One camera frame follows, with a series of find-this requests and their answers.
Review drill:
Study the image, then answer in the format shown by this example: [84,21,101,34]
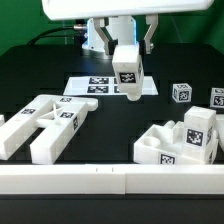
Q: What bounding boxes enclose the white part edge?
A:
[215,114,224,151]
[0,115,5,128]

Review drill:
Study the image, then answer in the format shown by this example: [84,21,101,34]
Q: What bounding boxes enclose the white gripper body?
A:
[41,0,214,20]

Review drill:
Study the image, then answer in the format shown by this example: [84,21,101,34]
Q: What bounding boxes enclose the white front barrier rail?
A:
[0,164,224,194]

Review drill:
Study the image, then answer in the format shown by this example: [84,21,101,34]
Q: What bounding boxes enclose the white part right edge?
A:
[215,114,224,151]

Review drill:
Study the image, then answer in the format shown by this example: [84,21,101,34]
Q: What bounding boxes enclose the white part left edge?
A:
[0,115,5,128]

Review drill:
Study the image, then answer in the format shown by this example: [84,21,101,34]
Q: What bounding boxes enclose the white chair back frame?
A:
[0,94,98,165]

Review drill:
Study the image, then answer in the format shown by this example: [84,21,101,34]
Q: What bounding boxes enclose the white chair seat part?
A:
[133,120,218,165]

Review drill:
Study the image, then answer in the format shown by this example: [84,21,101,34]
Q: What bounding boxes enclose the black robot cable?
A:
[27,19,88,46]

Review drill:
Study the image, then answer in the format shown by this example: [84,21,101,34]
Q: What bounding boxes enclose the white marker base plate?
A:
[63,76,158,96]

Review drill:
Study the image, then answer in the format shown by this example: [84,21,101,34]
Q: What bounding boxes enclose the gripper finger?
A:
[140,14,158,55]
[93,17,118,55]

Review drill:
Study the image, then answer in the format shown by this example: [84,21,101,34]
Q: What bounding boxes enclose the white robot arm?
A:
[41,0,214,55]

